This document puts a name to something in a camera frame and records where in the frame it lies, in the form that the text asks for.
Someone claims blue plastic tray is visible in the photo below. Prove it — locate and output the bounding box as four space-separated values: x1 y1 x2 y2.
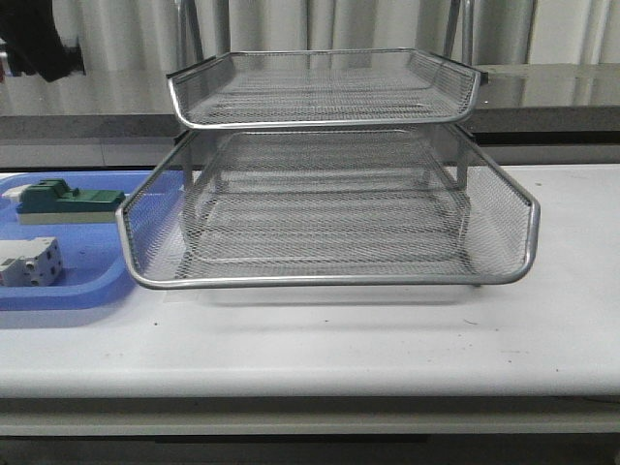
1 170 150 311

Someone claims silver top mesh tray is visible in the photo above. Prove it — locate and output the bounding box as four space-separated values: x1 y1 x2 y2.
167 47 485 130

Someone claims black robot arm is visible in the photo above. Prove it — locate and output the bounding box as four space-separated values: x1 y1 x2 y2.
1 0 85 82

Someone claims grey metal rack frame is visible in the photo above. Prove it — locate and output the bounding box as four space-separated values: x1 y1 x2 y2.
164 0 488 289

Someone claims green and beige switch block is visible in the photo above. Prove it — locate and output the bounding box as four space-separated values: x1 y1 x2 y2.
15 178 125 225

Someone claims silver mesh tray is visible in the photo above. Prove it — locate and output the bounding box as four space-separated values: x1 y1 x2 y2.
116 125 541 290
167 47 485 130
196 191 462 265

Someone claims silver bottom mesh tray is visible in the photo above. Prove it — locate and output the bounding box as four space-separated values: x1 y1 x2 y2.
196 191 462 265

